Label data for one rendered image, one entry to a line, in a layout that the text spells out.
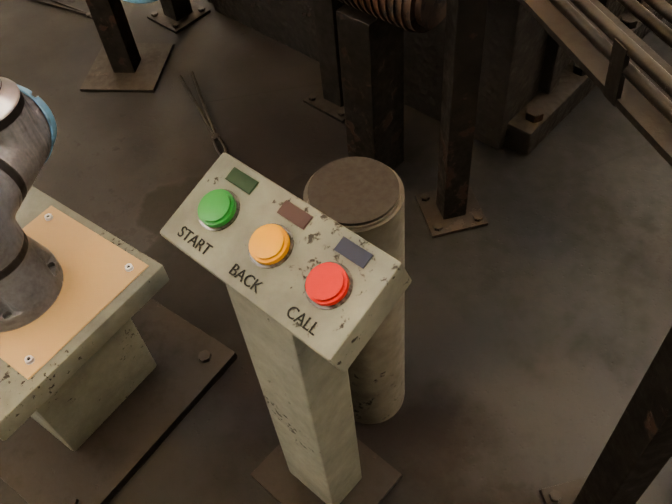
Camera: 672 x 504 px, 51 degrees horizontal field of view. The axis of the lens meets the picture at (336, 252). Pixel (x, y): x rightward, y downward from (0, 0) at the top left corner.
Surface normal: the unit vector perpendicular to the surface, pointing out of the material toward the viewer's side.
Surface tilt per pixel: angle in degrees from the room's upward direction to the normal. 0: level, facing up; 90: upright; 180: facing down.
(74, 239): 0
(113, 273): 0
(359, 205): 0
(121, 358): 90
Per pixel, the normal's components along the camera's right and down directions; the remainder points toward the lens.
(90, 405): 0.81, 0.42
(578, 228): -0.07, -0.62
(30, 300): 0.70, 0.26
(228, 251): -0.30, -0.37
